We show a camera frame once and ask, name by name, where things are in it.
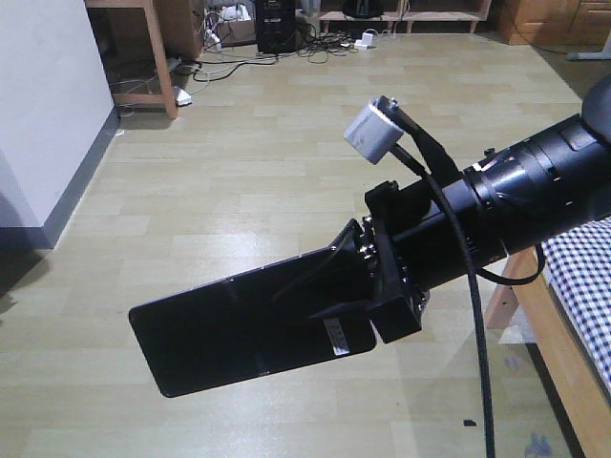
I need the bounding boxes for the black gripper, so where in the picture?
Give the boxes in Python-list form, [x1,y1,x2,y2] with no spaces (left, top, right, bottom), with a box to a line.
[272,179,466,344]

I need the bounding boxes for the black foldable phone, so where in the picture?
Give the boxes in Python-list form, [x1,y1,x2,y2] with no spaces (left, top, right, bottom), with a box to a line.
[128,248,376,398]

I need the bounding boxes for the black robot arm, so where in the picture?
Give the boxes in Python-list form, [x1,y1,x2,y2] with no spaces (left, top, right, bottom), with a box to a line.
[271,78,610,342]

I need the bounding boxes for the white standing desk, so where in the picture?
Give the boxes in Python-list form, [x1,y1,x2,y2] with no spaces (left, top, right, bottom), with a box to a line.
[566,46,611,62]

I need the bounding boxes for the black white checkered bedsheet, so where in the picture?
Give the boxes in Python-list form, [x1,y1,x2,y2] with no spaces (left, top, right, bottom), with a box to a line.
[542,219,610,385]

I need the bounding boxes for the white power strip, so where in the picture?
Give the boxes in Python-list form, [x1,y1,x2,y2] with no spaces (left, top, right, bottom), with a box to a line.
[353,31,376,51]

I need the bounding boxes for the black computer tower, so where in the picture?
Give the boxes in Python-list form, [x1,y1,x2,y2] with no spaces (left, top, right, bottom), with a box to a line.
[255,0,297,53]

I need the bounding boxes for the wooden low shelf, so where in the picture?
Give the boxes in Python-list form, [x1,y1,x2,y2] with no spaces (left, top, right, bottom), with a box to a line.
[313,0,492,33]

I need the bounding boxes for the wooden wardrobe cabinet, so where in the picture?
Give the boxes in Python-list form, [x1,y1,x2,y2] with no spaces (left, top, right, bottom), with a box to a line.
[497,0,610,45]

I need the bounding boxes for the black braided camera cable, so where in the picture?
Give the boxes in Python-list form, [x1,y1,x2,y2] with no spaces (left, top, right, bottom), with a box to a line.
[390,102,548,458]

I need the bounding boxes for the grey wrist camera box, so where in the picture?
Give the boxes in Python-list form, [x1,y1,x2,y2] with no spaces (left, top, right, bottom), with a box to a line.
[344,96,404,164]

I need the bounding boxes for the wooden bed frame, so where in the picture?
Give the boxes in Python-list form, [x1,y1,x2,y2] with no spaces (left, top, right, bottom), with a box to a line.
[485,275,610,457]

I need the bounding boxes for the wooden desk leg frame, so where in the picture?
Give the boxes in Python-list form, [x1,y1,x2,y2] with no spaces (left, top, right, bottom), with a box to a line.
[84,0,178,120]

